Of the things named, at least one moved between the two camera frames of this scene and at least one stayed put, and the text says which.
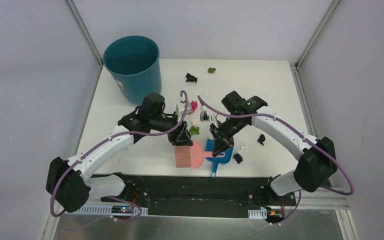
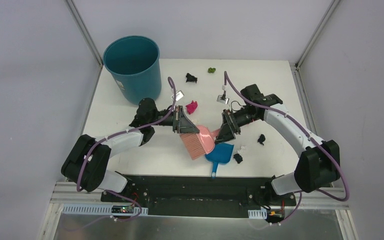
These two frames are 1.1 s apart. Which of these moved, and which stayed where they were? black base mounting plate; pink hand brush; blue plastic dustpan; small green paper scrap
Moved: pink hand brush
Stayed: black base mounting plate; small green paper scrap; blue plastic dustpan
